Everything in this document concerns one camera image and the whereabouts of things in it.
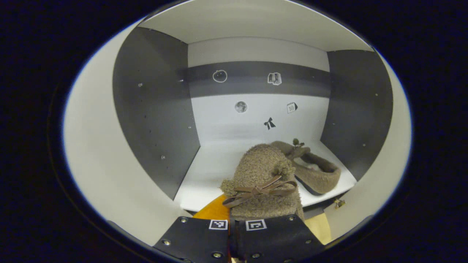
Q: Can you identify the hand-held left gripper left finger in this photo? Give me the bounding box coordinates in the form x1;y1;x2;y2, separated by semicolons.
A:
154;194;233;263

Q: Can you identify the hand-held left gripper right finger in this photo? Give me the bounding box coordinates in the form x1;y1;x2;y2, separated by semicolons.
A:
233;214;326;263

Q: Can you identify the brown fuzzy shoe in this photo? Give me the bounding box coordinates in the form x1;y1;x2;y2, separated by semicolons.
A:
220;144;305;221
271;138;341;195

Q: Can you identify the grey shoe cabinet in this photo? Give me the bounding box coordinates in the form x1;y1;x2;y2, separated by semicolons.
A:
112;0;393;220

